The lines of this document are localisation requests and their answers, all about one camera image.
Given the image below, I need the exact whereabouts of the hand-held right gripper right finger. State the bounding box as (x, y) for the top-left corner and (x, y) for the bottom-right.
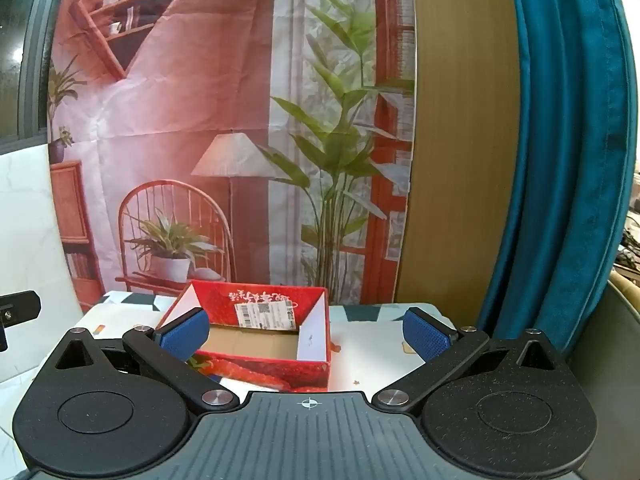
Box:
(372, 306), (566, 416)

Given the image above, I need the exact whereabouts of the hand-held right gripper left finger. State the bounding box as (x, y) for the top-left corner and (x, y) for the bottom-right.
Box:
(50, 306), (239, 417)

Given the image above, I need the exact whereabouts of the red strawberry print cardboard box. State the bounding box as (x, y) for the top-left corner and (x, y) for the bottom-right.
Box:
(156, 281), (332, 394)

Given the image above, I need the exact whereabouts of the cartoon print tablecloth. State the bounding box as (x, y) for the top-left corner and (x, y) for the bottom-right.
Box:
(75, 290), (457, 396)

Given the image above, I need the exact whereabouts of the wooden board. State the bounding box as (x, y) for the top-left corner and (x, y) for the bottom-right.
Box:
(395, 0), (523, 306)

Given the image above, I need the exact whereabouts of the teal curtain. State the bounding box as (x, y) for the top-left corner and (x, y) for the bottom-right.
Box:
(475, 0), (638, 356)

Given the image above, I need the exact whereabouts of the printed room scene wall tapestry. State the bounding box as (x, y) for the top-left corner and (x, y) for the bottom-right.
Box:
(47, 0), (417, 311)

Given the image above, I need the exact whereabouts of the dark window frame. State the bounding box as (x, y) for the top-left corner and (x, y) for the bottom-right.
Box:
(0, 0), (66, 151)

